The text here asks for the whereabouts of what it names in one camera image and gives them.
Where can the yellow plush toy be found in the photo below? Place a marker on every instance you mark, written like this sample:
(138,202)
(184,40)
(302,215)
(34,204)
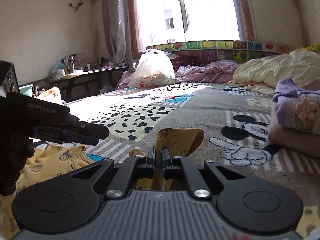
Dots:
(312,47)

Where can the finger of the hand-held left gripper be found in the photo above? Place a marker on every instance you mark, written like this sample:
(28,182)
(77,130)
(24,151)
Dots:
(75,138)
(92,130)

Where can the green plastic bin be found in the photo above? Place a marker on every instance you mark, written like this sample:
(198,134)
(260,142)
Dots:
(26,90)

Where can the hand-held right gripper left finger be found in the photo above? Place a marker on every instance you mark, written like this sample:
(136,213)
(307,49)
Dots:
(152,162)

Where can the cartoon mouse printed blanket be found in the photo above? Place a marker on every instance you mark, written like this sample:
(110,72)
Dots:
(200,105)

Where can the white plastic bag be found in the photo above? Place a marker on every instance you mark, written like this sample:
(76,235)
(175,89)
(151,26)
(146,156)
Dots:
(152,70)

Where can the purple quilt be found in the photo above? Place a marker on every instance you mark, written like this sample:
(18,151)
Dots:
(207,72)

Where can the person's left hand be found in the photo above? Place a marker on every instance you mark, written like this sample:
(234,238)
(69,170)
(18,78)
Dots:
(12,165)

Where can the yellow printed shirt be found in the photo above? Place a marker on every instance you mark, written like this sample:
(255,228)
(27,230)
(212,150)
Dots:
(180,140)

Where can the grey lace curtain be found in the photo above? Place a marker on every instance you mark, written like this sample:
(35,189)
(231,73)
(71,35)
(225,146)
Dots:
(117,20)

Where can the purple flower sweater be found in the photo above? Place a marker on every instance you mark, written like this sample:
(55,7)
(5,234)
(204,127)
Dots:
(295,105)

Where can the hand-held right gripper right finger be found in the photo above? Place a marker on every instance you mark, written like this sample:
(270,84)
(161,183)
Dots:
(165,165)

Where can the wooden framed window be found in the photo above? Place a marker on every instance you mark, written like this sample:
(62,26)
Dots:
(207,10)

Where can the cream folded garment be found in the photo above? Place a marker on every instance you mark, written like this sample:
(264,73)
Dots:
(50,95)

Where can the steel thermos flask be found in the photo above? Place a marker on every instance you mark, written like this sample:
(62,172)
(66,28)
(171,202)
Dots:
(71,65)

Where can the beige folded garment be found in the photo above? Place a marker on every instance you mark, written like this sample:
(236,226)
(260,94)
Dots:
(292,140)

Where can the pale blue plastic bag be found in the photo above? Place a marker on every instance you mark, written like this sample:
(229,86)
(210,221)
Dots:
(60,67)

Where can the cream quilt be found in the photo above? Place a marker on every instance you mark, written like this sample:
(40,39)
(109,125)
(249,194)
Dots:
(280,70)

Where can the colourful alphabet play mat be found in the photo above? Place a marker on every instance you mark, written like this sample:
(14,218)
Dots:
(225,50)

